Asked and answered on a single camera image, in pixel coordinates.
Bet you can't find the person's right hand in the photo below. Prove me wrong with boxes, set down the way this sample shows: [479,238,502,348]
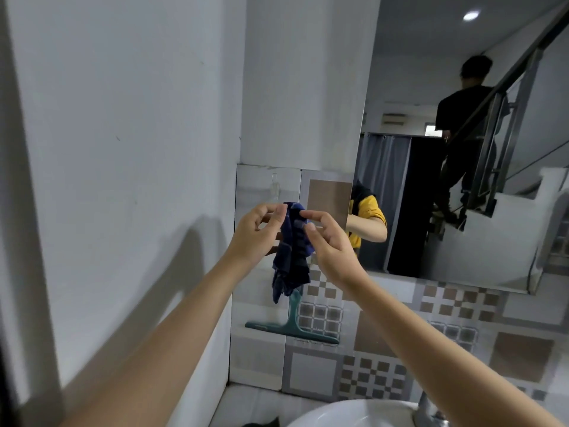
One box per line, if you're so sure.
[301,210,370,291]

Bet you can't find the person's left hand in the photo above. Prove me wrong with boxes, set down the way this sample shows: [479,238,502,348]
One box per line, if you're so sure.
[227,203,289,269]

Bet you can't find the dark blue cloth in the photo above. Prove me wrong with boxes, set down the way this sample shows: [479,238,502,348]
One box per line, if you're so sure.
[271,202,317,305]

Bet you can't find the person's left forearm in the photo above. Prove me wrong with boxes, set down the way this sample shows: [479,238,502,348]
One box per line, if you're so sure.
[62,251,254,427]

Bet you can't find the person's right forearm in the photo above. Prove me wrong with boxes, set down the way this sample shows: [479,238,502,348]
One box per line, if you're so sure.
[342,272,566,427]

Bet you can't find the grey curtain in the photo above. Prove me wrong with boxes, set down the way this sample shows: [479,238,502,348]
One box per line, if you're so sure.
[357,133,412,273]

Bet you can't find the green squeegee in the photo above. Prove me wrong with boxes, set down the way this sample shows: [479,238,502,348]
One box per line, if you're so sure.
[244,284,341,345]

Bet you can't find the white sink basin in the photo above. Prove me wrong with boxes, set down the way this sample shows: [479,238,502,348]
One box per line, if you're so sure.
[284,399,428,427]

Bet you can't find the chrome faucet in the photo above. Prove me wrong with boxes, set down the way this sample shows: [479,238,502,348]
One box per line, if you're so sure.
[415,391,446,427]

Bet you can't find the metal stair railing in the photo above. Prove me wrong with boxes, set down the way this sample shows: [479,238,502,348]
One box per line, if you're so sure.
[445,3,569,218]

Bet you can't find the wall mirror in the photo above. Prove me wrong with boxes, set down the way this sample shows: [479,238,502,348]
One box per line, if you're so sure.
[346,0,569,295]

